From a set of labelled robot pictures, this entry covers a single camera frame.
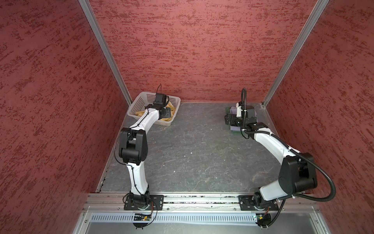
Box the aluminium corner post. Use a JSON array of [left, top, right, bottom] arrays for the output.
[[262, 0, 329, 108], [79, 0, 132, 106]]

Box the right aluminium corner post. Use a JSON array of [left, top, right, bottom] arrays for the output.
[[262, 0, 329, 108]]

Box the black corrugated cable conduit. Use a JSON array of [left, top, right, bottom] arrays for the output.
[[241, 87, 337, 202]]

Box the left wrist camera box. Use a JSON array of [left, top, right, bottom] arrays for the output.
[[153, 93, 168, 106]]

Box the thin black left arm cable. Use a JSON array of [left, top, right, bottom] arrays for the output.
[[113, 84, 170, 197]]

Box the white plastic laundry basket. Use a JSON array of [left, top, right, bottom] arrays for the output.
[[127, 92, 181, 126]]

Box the left aluminium corner post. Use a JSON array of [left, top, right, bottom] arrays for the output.
[[79, 0, 132, 106]]

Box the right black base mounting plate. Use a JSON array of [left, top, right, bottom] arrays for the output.
[[238, 194, 279, 212]]

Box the yellow skirt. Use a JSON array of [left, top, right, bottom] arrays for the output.
[[135, 102, 175, 121]]

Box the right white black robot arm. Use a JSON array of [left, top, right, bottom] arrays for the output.
[[225, 102, 318, 210]]

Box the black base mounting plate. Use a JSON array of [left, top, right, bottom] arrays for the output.
[[238, 194, 279, 212], [123, 194, 165, 211]]

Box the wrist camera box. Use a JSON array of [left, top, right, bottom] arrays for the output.
[[236, 101, 243, 118], [153, 93, 168, 106]]

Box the green skirt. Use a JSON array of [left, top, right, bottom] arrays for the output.
[[224, 106, 242, 134]]

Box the aluminium front rail frame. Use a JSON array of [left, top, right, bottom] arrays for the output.
[[73, 193, 330, 234]]

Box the right small circuit board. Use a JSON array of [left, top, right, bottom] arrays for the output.
[[256, 214, 272, 227]]

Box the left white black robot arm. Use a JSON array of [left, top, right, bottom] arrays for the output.
[[118, 103, 171, 210]]

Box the small circuit board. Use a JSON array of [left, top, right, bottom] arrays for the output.
[[256, 214, 272, 227], [133, 213, 153, 222]]

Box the left small circuit board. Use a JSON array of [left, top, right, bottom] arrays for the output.
[[133, 213, 153, 222]]

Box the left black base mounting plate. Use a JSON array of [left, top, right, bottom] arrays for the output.
[[123, 194, 165, 211]]

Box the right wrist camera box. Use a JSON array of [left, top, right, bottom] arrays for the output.
[[236, 101, 243, 118]]

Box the lavender skirt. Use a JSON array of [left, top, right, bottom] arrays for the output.
[[229, 105, 257, 132]]

